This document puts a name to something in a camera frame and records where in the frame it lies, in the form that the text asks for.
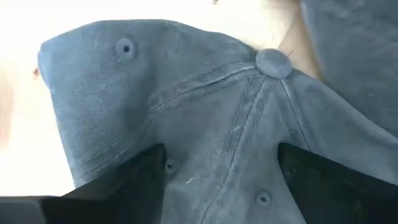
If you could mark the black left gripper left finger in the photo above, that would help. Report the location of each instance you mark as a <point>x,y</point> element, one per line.
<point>109,202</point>

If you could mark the grey baseball cap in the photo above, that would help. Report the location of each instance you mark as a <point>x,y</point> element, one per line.
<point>357,56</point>
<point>217,124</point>

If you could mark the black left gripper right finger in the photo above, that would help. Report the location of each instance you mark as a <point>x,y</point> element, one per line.
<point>342,199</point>

